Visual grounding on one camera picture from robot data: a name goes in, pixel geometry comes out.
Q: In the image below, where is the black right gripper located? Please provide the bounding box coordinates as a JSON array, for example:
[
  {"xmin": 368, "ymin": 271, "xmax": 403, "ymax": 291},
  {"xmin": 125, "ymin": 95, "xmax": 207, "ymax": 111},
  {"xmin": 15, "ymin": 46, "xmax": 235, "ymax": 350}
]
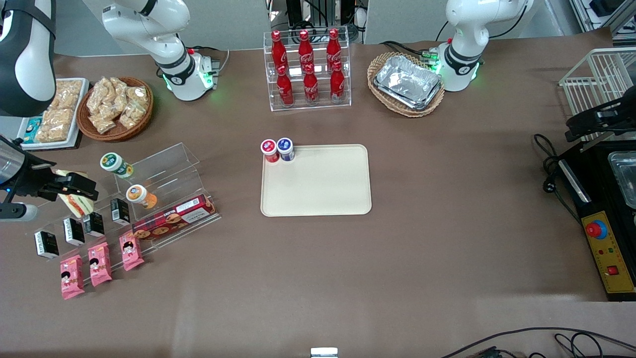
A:
[{"xmin": 15, "ymin": 152, "xmax": 98, "ymax": 202}]

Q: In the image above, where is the triangle sandwich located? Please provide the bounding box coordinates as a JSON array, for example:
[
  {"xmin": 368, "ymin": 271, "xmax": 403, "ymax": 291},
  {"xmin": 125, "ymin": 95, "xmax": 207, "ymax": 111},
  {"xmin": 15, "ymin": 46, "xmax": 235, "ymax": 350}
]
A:
[{"xmin": 56, "ymin": 169, "xmax": 95, "ymax": 218}]

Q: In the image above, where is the white rectangular snack tray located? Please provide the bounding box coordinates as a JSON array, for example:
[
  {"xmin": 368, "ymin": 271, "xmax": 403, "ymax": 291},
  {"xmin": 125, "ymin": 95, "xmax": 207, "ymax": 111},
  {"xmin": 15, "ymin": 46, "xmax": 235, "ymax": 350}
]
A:
[{"xmin": 17, "ymin": 77, "xmax": 90, "ymax": 150}]

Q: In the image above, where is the cream plastic tray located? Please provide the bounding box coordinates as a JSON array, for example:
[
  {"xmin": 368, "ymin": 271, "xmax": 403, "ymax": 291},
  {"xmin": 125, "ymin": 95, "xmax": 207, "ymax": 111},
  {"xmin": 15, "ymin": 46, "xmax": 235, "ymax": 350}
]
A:
[{"xmin": 260, "ymin": 144, "xmax": 372, "ymax": 217}]

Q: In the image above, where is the aluminium foil tray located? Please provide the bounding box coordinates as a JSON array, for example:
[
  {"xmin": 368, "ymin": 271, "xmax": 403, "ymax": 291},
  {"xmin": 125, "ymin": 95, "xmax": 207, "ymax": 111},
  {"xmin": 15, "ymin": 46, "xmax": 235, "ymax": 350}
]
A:
[
  {"xmin": 374, "ymin": 82, "xmax": 444, "ymax": 111},
  {"xmin": 374, "ymin": 55, "xmax": 442, "ymax": 106}
]

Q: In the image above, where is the silver sealer mould tray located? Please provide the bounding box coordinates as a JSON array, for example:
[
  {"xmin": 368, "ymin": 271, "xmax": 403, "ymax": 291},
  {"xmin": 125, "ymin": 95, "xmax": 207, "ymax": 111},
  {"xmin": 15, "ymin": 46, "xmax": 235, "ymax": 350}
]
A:
[{"xmin": 607, "ymin": 151, "xmax": 636, "ymax": 209}]

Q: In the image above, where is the small black carton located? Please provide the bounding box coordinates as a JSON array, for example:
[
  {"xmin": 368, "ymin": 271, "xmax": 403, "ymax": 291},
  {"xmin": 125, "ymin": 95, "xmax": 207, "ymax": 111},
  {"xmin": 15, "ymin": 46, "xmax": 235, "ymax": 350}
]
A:
[
  {"xmin": 83, "ymin": 212, "xmax": 105, "ymax": 237},
  {"xmin": 63, "ymin": 217, "xmax": 85, "ymax": 246},
  {"xmin": 34, "ymin": 230, "xmax": 59, "ymax": 260},
  {"xmin": 110, "ymin": 198, "xmax": 131, "ymax": 225}
]

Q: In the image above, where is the green lid cup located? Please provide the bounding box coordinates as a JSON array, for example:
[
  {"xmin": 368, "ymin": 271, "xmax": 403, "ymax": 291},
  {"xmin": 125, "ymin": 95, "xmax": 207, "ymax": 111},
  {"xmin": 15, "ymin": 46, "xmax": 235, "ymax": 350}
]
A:
[{"xmin": 99, "ymin": 152, "xmax": 134, "ymax": 179}]

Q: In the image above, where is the beige cracker pack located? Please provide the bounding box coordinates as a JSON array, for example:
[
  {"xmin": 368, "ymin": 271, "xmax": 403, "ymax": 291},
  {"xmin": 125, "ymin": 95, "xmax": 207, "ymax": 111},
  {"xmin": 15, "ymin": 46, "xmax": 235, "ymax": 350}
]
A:
[
  {"xmin": 42, "ymin": 108, "xmax": 75, "ymax": 131},
  {"xmin": 54, "ymin": 80, "xmax": 84, "ymax": 111},
  {"xmin": 34, "ymin": 127, "xmax": 68, "ymax": 144}
]

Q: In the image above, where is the orange lid cup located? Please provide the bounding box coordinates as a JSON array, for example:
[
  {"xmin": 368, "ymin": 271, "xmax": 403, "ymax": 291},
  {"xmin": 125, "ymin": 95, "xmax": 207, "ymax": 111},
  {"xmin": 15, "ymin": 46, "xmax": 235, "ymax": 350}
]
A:
[{"xmin": 126, "ymin": 184, "xmax": 158, "ymax": 209}]

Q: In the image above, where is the teal snack packet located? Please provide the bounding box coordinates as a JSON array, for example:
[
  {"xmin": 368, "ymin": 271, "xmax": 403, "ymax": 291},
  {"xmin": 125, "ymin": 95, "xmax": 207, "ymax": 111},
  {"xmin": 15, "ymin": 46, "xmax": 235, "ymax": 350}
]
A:
[{"xmin": 22, "ymin": 117, "xmax": 43, "ymax": 145}]

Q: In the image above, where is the pink snack packet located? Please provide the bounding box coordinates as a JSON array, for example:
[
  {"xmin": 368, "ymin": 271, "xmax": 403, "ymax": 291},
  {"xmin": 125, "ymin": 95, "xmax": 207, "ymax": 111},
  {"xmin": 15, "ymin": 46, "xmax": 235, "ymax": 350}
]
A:
[
  {"xmin": 119, "ymin": 234, "xmax": 145, "ymax": 271},
  {"xmin": 60, "ymin": 255, "xmax": 85, "ymax": 300},
  {"xmin": 88, "ymin": 243, "xmax": 113, "ymax": 287}
]

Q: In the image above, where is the brown wicker basket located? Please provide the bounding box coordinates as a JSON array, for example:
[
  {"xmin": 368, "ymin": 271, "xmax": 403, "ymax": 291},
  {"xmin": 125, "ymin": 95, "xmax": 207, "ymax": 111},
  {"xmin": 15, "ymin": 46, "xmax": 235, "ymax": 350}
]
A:
[{"xmin": 77, "ymin": 76, "xmax": 154, "ymax": 142}]

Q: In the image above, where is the clear acrylic display stand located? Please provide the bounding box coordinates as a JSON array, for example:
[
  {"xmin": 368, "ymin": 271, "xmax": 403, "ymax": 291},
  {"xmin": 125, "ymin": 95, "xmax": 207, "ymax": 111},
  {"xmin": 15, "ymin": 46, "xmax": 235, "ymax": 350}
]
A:
[{"xmin": 22, "ymin": 143, "xmax": 222, "ymax": 288}]

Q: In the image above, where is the red plaid cookie box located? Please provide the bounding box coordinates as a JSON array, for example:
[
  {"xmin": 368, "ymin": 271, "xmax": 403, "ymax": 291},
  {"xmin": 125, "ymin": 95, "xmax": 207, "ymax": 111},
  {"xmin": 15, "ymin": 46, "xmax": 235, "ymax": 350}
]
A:
[{"xmin": 132, "ymin": 194, "xmax": 218, "ymax": 241}]

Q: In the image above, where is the red lid cup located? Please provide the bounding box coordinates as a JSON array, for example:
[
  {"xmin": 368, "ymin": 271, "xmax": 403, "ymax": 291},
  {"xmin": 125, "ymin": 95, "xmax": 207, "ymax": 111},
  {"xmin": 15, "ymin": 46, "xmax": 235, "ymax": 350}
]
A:
[{"xmin": 260, "ymin": 139, "xmax": 280, "ymax": 163}]

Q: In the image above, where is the blue lid cup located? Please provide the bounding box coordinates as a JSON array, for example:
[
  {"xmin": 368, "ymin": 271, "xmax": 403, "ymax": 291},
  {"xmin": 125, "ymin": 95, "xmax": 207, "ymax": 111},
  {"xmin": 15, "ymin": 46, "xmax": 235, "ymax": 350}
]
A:
[{"xmin": 276, "ymin": 138, "xmax": 296, "ymax": 162}]

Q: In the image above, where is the red cola bottle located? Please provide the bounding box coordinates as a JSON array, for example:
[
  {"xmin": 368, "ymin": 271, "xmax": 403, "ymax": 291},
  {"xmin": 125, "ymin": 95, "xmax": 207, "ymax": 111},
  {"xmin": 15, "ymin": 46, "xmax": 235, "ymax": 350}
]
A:
[
  {"xmin": 276, "ymin": 65, "xmax": 295, "ymax": 106},
  {"xmin": 271, "ymin": 30, "xmax": 289, "ymax": 70},
  {"xmin": 303, "ymin": 65, "xmax": 319, "ymax": 104},
  {"xmin": 326, "ymin": 28, "xmax": 342, "ymax": 68},
  {"xmin": 330, "ymin": 61, "xmax": 345, "ymax": 102},
  {"xmin": 298, "ymin": 30, "xmax": 315, "ymax": 70}
]

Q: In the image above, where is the clear acrylic bottle rack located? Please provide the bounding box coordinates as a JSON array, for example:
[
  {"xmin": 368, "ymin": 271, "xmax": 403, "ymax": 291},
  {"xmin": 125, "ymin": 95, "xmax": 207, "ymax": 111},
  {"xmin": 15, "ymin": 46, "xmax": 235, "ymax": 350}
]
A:
[{"xmin": 263, "ymin": 27, "xmax": 351, "ymax": 112}]

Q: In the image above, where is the light wicker basket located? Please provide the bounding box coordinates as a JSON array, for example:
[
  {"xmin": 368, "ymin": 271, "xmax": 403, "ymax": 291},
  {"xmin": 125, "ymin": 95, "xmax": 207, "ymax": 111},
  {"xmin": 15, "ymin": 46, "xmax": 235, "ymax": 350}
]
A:
[{"xmin": 368, "ymin": 52, "xmax": 445, "ymax": 118}]

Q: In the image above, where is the black yellow sealing machine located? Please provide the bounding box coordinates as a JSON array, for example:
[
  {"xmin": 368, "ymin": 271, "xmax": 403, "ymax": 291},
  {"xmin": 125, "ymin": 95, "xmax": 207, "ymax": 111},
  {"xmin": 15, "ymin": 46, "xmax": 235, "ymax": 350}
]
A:
[{"xmin": 557, "ymin": 141, "xmax": 636, "ymax": 302}]

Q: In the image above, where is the metal shelf rack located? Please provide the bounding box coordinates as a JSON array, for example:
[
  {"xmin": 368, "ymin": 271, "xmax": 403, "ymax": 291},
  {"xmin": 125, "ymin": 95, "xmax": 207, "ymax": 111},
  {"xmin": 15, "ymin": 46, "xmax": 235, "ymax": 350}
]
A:
[{"xmin": 569, "ymin": 0, "xmax": 636, "ymax": 41}]

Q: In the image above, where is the grey base cable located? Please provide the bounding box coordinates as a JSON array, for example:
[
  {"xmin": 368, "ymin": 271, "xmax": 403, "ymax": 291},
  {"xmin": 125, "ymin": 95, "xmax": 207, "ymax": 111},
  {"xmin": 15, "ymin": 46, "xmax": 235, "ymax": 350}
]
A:
[{"xmin": 209, "ymin": 47, "xmax": 232, "ymax": 76}]

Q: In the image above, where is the black metal frame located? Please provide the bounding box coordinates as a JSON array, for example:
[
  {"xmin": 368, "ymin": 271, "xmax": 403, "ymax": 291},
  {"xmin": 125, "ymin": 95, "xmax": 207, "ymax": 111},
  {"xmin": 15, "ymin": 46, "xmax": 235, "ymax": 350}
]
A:
[{"xmin": 268, "ymin": 0, "xmax": 368, "ymax": 43}]

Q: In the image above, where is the black base cable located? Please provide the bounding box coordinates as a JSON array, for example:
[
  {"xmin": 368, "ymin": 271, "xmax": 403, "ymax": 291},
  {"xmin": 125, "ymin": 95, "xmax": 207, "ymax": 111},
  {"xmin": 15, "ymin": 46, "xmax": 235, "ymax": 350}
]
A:
[{"xmin": 380, "ymin": 41, "xmax": 438, "ymax": 60}]

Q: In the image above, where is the black power cable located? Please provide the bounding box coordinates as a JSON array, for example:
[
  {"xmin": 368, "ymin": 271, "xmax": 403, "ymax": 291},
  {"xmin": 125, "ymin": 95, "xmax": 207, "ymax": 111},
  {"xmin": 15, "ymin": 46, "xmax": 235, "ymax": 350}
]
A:
[{"xmin": 534, "ymin": 133, "xmax": 583, "ymax": 224}]

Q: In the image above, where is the long black cable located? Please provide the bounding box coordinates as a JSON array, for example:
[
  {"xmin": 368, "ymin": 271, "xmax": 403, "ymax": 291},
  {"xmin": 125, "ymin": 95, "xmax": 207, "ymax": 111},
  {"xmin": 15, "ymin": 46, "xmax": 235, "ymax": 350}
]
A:
[{"xmin": 440, "ymin": 327, "xmax": 636, "ymax": 358}]

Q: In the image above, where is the looped black cable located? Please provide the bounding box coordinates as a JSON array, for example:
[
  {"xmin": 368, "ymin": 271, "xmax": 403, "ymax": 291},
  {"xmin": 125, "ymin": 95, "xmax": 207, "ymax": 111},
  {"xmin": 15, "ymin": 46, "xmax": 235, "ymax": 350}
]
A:
[{"xmin": 554, "ymin": 332, "xmax": 636, "ymax": 358}]

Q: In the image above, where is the black sealing machine handle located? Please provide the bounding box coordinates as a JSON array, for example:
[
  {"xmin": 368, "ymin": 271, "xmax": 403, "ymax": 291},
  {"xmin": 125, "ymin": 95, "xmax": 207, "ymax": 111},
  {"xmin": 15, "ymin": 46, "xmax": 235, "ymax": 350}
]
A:
[{"xmin": 565, "ymin": 87, "xmax": 636, "ymax": 143}]

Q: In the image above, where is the white wire rack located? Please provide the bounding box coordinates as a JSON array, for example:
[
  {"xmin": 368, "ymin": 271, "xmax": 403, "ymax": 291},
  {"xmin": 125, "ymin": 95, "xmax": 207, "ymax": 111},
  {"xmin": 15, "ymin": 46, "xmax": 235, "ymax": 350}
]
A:
[{"xmin": 559, "ymin": 47, "xmax": 636, "ymax": 146}]

